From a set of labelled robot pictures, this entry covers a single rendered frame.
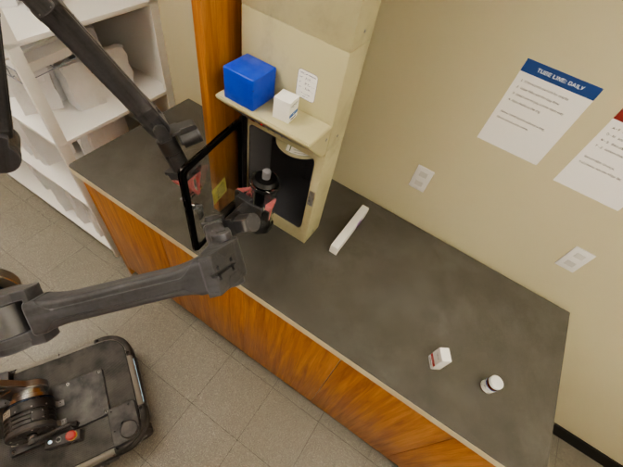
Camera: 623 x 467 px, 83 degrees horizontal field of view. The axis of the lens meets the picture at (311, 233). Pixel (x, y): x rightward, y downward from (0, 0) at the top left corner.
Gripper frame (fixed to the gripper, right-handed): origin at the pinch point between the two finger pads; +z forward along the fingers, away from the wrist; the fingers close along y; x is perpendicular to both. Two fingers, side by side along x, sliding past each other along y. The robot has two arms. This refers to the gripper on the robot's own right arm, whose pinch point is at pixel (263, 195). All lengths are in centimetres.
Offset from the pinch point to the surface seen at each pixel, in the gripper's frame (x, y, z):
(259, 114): -32.5, 2.3, -4.4
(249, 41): -44.9, 13.5, 5.5
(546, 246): -2, -97, 46
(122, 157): 25, 72, 1
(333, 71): -47.6, -12.3, 4.1
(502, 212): -6, -77, 47
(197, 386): 121, 3, -37
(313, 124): -33.1, -11.4, 1.9
